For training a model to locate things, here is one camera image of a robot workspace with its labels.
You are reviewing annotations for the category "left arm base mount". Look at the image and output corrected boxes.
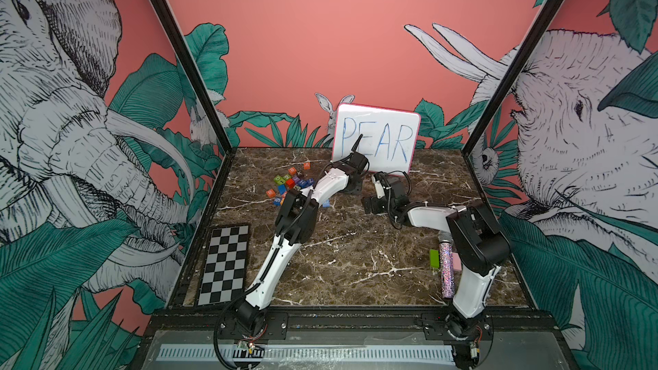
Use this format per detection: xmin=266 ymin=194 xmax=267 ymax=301
xmin=217 ymin=312 xmax=289 ymax=342

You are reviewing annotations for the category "black frame post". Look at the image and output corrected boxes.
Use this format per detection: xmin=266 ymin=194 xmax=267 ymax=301
xmin=461 ymin=0 xmax=589 ymax=156
xmin=127 ymin=0 xmax=235 ymax=154

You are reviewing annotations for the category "pink framed PEAR whiteboard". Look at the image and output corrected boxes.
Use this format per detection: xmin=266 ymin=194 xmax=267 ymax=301
xmin=332 ymin=104 xmax=421 ymax=172

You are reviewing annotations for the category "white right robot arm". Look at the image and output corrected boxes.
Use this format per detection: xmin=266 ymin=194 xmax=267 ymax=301
xmin=361 ymin=188 xmax=511 ymax=340

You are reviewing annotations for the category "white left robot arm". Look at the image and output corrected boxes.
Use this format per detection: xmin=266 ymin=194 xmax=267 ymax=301
xmin=231 ymin=160 xmax=369 ymax=336

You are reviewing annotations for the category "black white checkerboard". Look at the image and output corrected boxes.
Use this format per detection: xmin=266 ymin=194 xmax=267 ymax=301
xmin=197 ymin=224 xmax=249 ymax=306

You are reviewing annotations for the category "green eraser block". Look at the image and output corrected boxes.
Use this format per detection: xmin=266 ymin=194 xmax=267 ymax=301
xmin=429 ymin=249 xmax=441 ymax=269

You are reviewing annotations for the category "white perforated rail strip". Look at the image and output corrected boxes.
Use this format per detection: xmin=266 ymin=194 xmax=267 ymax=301
xmin=156 ymin=344 xmax=454 ymax=365

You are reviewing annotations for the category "black right frame post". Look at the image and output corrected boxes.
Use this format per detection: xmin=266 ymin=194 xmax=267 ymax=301
xmin=461 ymin=0 xmax=589 ymax=156

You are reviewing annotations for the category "black left frame post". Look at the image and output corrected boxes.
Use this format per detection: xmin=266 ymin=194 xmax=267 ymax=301
xmin=127 ymin=0 xmax=235 ymax=154

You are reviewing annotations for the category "glittery marker pen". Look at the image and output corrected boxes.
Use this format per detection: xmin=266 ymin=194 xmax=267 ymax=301
xmin=439 ymin=235 xmax=455 ymax=299

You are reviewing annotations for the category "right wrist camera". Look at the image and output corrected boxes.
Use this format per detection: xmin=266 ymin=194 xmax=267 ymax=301
xmin=372 ymin=172 xmax=387 ymax=199

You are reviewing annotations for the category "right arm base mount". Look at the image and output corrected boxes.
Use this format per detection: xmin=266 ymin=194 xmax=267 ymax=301
xmin=421 ymin=313 xmax=494 ymax=344

